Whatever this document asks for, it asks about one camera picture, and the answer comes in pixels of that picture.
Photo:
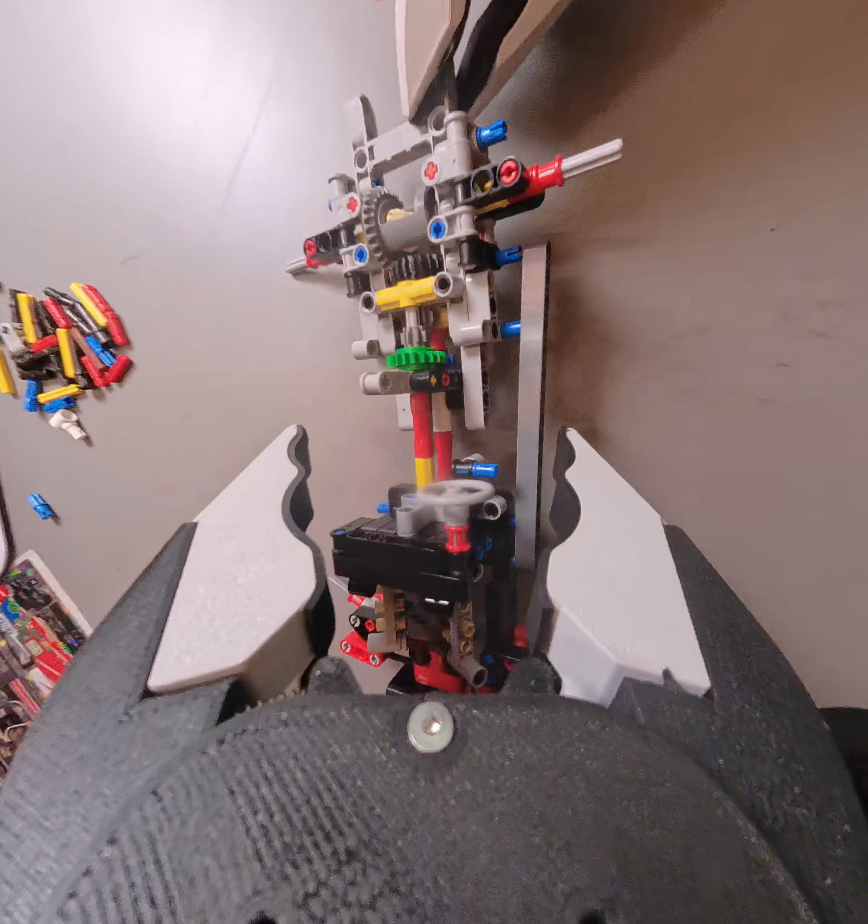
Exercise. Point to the colourful sticker sheet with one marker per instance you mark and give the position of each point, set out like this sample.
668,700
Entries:
15,635

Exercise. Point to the lego car chassis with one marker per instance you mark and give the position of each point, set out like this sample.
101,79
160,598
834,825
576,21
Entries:
412,296

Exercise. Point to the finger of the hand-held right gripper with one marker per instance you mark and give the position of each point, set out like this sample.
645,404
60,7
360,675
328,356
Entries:
535,11
423,43

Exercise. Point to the blue lego pin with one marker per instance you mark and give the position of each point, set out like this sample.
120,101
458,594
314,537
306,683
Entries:
42,507

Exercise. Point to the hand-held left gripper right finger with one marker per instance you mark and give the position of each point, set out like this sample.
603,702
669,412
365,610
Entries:
614,577

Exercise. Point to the pile of lego pins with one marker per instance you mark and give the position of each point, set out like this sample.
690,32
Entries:
65,346

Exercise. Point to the white lego connector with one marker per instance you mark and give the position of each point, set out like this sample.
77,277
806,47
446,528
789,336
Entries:
65,422

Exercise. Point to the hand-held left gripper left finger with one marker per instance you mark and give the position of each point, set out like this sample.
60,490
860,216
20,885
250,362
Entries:
239,577

